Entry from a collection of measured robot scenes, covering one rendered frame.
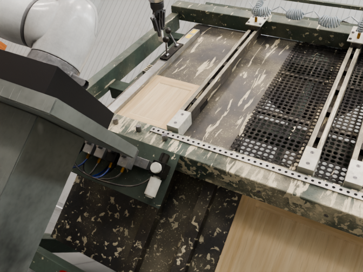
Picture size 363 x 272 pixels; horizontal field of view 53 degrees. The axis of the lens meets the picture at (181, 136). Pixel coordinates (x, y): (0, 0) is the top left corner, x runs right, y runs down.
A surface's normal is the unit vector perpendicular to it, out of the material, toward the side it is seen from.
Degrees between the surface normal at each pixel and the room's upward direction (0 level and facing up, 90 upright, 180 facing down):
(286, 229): 90
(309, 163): 56
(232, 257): 90
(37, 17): 90
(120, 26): 90
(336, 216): 146
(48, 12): 82
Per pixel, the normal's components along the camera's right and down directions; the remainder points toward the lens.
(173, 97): -0.07, -0.74
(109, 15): -0.23, -0.25
